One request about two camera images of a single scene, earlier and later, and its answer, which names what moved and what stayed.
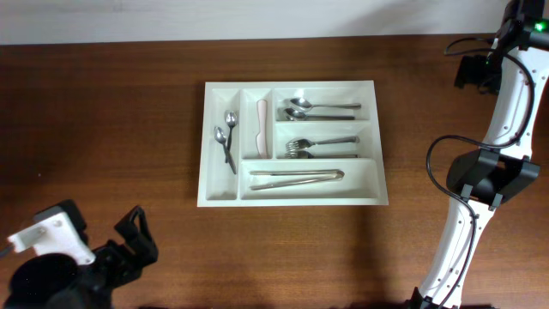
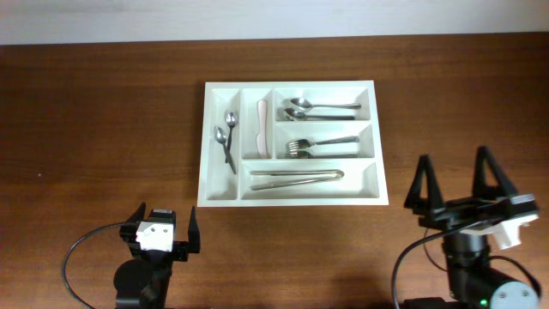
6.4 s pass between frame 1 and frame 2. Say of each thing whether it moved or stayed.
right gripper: moved
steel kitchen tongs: stayed
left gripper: moved
